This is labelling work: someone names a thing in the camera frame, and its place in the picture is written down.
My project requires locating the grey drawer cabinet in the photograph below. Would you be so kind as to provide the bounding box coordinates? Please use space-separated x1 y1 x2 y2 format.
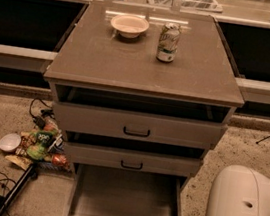
27 0 257 213

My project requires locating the grey drawer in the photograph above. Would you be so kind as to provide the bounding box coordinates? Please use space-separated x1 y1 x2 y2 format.
64 142 202 178
53 102 227 150
65 165 181 216

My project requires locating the black power adapter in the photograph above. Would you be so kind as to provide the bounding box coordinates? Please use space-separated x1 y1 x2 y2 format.
33 116 46 129

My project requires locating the grey middle drawer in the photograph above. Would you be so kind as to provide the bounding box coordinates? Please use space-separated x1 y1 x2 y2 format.
64 142 202 178

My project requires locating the black stand leg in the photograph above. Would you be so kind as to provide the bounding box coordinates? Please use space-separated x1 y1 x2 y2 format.
0 164 36 216

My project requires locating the grey bottom drawer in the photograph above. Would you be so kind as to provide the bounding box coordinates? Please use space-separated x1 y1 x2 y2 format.
65 165 181 216

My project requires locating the green chip bag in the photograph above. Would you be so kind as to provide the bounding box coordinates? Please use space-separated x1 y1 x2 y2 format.
26 130 54 161

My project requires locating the white bowl on cabinet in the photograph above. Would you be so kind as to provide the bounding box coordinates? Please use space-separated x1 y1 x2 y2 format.
110 14 149 39

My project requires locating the green white soda can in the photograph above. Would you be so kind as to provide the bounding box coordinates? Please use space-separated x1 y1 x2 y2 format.
156 22 181 63

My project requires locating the grey top drawer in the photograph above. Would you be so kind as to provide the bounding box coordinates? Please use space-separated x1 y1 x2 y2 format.
53 102 227 150

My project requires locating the white wire basket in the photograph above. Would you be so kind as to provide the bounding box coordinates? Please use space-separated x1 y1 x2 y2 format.
146 0 223 13

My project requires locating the orange snack bag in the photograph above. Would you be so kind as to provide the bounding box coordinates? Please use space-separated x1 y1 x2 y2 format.
51 154 68 167

